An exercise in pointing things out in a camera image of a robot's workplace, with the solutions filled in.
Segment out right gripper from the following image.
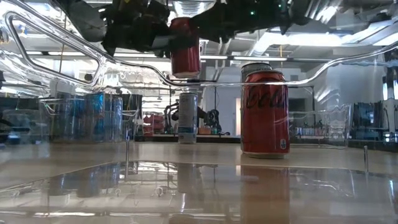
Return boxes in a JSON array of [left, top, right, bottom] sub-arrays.
[[151, 0, 294, 53]]

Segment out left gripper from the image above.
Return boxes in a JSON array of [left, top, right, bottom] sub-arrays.
[[101, 0, 172, 59]]

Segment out red cola can black script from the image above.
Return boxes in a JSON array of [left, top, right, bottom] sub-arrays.
[[169, 17, 202, 79], [241, 70, 291, 159]]

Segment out clear plastic bin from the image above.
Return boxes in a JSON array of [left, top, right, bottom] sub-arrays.
[[39, 92, 141, 144], [0, 0, 398, 224], [289, 105, 354, 147]]

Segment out red crate stack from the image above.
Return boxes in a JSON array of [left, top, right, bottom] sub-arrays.
[[142, 114, 165, 137]]

